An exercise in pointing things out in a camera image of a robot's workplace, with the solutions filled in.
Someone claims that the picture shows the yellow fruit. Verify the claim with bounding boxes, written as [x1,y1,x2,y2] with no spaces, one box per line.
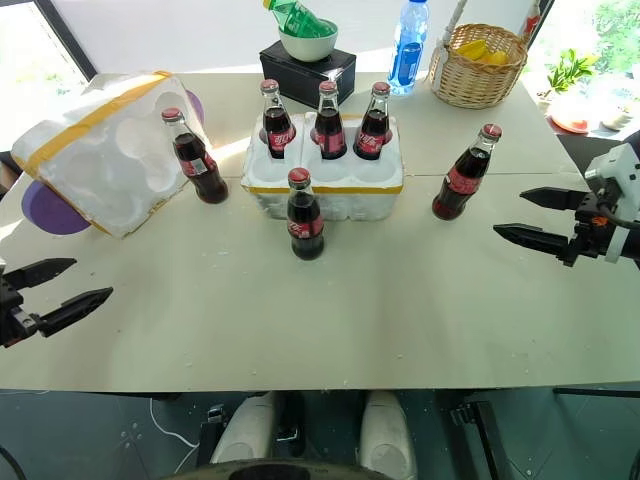
[456,39,512,67]

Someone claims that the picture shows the black table leg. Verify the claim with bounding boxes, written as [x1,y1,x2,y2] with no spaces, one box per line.
[195,403,227,469]
[448,398,507,480]

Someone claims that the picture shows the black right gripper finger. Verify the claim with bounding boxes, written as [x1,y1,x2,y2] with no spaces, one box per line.
[492,223,572,261]
[519,186,589,212]

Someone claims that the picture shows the green potted plant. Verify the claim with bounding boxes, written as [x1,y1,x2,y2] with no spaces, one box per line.
[546,48,600,95]

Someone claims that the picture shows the white robot foot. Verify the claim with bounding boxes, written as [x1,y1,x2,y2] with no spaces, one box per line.
[209,391,277,467]
[358,389,419,480]

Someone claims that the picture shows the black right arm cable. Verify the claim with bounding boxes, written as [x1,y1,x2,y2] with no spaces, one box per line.
[597,192,640,229]

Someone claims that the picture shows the purple round disc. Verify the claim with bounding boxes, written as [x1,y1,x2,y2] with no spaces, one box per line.
[185,91,207,127]
[20,180,92,237]

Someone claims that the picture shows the white floor cable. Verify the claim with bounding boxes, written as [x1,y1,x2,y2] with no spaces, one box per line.
[148,396,202,476]

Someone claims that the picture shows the white foam bottle tray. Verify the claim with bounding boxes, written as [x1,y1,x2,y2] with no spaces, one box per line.
[240,111,405,223]

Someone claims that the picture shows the woven wicker basket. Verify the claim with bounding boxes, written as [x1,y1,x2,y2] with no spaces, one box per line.
[428,22,529,111]

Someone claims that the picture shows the green plastic soda bottle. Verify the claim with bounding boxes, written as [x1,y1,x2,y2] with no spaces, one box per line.
[262,0,338,41]

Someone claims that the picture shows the white and green bowl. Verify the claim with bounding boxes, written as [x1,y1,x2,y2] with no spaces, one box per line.
[277,18,340,64]

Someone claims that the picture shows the dark rounded shape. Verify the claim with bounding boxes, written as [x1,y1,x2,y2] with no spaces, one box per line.
[168,456,432,480]

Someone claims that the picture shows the glass cola bottle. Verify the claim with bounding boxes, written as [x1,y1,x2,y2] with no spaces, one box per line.
[160,106,230,206]
[259,78,294,161]
[352,81,393,162]
[314,80,349,162]
[431,122,504,222]
[286,167,326,262]

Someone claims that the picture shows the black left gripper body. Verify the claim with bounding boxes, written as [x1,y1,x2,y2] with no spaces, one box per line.
[0,272,42,349]

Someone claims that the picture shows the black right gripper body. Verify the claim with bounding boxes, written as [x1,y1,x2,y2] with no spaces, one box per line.
[560,189,621,268]

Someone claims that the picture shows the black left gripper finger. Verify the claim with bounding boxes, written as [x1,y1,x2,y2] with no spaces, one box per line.
[2,257,78,290]
[36,286,115,338]

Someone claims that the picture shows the black rectangular box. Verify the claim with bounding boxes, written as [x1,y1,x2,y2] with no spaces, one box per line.
[258,40,358,110]

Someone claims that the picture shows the blue plastic water bottle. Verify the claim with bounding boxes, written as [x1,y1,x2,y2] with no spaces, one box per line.
[387,0,432,97]

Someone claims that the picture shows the red and white plate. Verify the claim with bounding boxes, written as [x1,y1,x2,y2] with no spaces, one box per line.
[549,106,602,135]

